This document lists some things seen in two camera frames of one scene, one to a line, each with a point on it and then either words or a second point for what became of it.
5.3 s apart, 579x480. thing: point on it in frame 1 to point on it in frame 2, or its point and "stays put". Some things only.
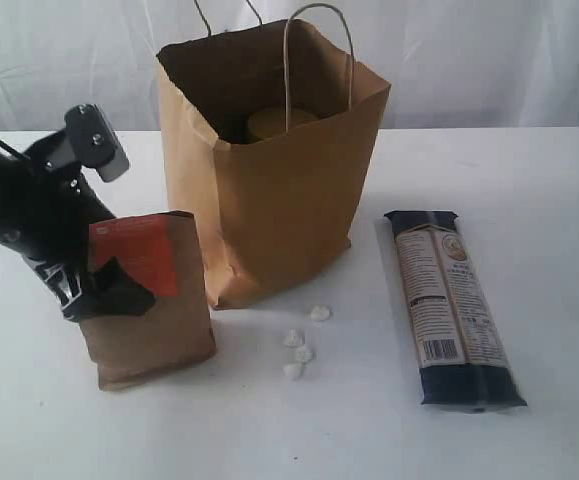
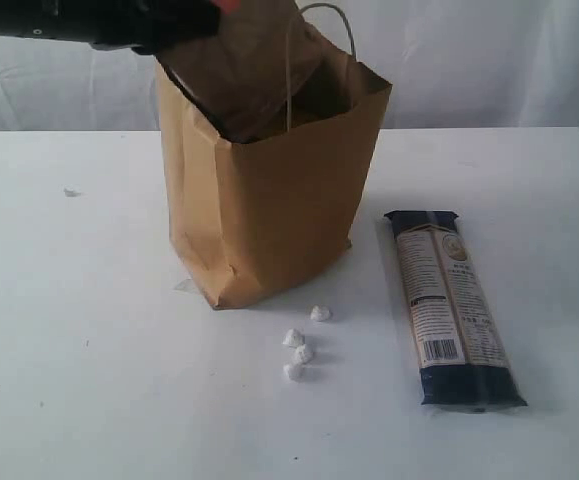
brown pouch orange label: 164,254 to 254,70
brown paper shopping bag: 267,126 stays put
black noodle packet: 463,363 stays put
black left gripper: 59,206 to 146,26
